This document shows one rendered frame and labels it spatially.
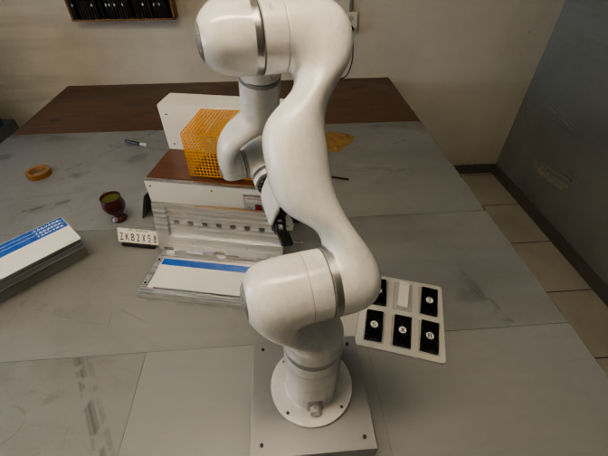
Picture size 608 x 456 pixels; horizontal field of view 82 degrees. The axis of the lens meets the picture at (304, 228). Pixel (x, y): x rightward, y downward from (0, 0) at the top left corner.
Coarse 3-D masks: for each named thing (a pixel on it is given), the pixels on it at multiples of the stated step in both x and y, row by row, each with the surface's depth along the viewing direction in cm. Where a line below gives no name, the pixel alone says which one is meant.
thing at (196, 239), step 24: (168, 216) 117; (192, 216) 115; (216, 216) 114; (240, 216) 113; (264, 216) 112; (168, 240) 120; (192, 240) 119; (216, 240) 118; (240, 240) 117; (264, 240) 116
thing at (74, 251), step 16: (48, 224) 122; (16, 240) 116; (80, 240) 121; (48, 256) 115; (64, 256) 119; (80, 256) 123; (16, 272) 110; (32, 272) 113; (48, 272) 117; (0, 288) 108; (16, 288) 112
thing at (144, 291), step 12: (168, 252) 123; (180, 252) 123; (204, 252) 121; (216, 252) 123; (156, 264) 119; (240, 264) 119; (252, 264) 119; (144, 288) 111; (180, 300) 110; (192, 300) 109; (204, 300) 108; (216, 300) 108; (228, 300) 108; (240, 300) 108
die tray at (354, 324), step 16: (416, 288) 113; (432, 288) 113; (416, 304) 108; (352, 320) 104; (384, 320) 104; (416, 320) 104; (432, 320) 104; (384, 336) 100; (416, 336) 100; (400, 352) 97; (416, 352) 97
